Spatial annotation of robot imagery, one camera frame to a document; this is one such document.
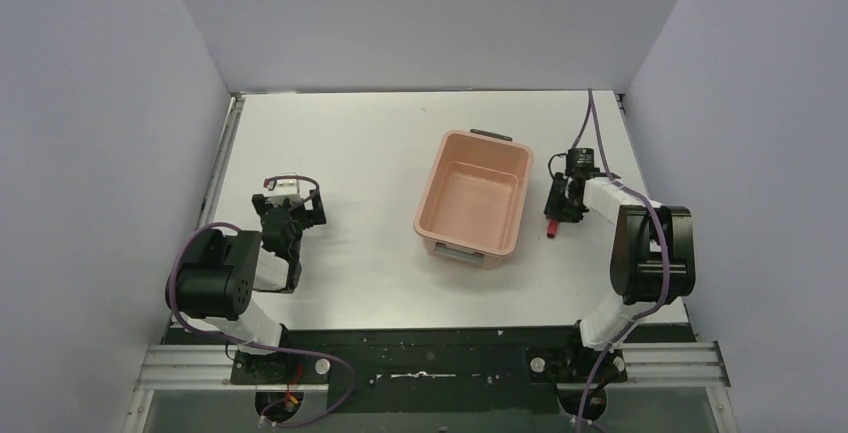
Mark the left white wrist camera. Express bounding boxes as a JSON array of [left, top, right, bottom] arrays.
[[264, 175, 302, 207]]

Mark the aluminium rail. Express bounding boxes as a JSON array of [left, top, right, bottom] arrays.
[[135, 343, 730, 392], [197, 93, 244, 227]]

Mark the red handled screwdriver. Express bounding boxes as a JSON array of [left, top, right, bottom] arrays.
[[546, 219, 559, 239]]

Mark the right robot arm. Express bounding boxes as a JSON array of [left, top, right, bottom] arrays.
[[543, 147, 696, 383]]

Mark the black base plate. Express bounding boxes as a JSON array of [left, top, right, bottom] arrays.
[[162, 323, 697, 415]]

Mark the left side aluminium rail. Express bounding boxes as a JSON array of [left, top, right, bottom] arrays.
[[197, 93, 244, 227]]

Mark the pink plastic bin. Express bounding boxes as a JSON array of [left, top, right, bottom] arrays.
[[413, 129, 534, 269]]

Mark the aluminium front rail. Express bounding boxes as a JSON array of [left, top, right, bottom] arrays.
[[135, 343, 730, 392]]

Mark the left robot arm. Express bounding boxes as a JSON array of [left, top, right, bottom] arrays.
[[165, 188, 327, 355]]

